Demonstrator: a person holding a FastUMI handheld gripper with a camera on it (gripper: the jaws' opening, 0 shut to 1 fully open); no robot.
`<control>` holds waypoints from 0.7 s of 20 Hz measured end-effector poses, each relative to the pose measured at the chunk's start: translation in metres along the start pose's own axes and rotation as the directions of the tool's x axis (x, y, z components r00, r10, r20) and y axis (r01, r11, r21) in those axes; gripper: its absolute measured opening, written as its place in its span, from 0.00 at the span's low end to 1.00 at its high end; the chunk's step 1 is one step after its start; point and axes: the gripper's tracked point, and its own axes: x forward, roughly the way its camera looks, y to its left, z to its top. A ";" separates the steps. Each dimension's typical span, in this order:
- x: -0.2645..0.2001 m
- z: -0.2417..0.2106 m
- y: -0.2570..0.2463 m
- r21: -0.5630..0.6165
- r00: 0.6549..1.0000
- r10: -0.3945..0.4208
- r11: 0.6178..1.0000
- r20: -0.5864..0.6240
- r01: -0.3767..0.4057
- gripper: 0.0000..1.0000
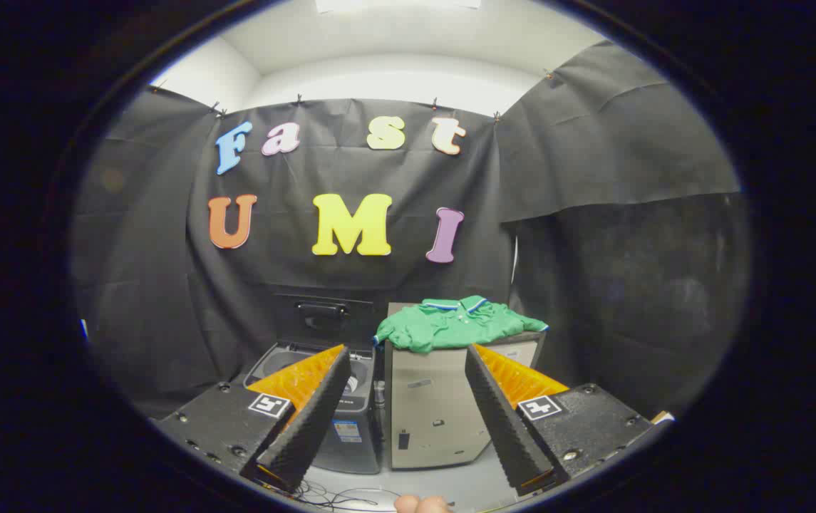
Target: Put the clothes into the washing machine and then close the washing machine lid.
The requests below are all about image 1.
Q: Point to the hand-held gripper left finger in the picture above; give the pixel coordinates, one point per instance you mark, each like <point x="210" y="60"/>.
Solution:
<point x="315" y="420"/>

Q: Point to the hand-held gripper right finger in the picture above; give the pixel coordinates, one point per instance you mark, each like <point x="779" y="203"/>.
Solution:
<point x="500" y="420"/>

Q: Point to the grey washing machine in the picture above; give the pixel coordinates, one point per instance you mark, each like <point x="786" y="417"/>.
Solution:
<point x="356" y="434"/>

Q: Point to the green polo shirt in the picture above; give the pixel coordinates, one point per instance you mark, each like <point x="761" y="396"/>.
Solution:
<point x="450" y="326"/>

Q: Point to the grey metal cabinet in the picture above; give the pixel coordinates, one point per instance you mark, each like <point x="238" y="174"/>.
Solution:
<point x="429" y="406"/>

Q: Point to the black backdrop cloth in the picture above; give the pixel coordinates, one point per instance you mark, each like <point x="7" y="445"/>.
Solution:
<point x="379" y="285"/>

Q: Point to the ceiling light panel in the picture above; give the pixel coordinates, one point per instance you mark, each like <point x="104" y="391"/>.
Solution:
<point x="397" y="5"/>

